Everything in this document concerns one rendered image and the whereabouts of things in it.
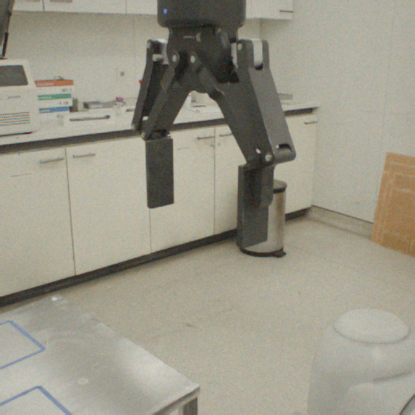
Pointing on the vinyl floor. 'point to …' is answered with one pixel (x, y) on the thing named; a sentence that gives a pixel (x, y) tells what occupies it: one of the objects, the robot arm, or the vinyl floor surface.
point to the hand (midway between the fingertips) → (202, 211)
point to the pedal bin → (275, 212)
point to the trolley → (82, 367)
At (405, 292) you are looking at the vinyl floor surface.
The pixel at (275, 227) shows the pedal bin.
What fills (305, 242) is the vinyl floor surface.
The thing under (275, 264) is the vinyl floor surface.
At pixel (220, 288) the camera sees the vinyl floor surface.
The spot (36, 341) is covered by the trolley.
